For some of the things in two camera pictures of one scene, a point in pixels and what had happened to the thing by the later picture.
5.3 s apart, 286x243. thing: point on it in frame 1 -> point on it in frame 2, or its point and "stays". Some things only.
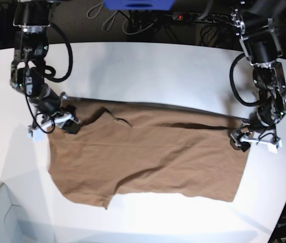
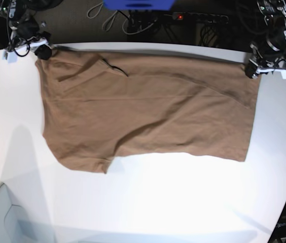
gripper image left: (50, 113) -> (39, 44)
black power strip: (207, 17) stays
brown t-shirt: (125, 147) -> (98, 107)
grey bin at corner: (2, 221) stays
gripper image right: (251, 131) -> (260, 64)
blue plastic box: (139, 4) stays
